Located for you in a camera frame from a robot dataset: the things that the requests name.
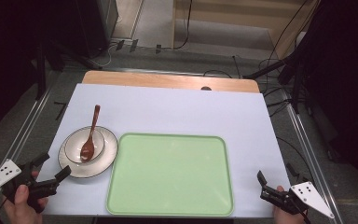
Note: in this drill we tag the person's right hand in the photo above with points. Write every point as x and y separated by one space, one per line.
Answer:
284 216

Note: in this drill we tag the white table mat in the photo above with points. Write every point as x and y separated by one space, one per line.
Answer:
180 112

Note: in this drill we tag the white bowl with dark rim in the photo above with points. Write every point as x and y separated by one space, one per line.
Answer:
74 146

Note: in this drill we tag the white plate with dark rim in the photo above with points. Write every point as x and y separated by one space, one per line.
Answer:
87 169

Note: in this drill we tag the metal floor rail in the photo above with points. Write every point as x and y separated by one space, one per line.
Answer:
307 155
21 130

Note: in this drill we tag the black stand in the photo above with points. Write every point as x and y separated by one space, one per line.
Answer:
40 71
279 67

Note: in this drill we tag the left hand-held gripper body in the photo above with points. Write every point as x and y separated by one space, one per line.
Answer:
31 189

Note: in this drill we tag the brown wooden spoon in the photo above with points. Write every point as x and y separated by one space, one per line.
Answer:
88 147

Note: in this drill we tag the dark cabinet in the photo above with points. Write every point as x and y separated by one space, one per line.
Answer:
96 25

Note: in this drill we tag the person's left hand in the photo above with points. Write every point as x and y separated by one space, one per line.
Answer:
21 205

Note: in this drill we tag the wooden table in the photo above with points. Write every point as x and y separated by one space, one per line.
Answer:
155 80

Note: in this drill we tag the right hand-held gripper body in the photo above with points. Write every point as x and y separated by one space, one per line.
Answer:
295 196

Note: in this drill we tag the light green plastic tray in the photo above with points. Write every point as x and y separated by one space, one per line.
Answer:
170 174

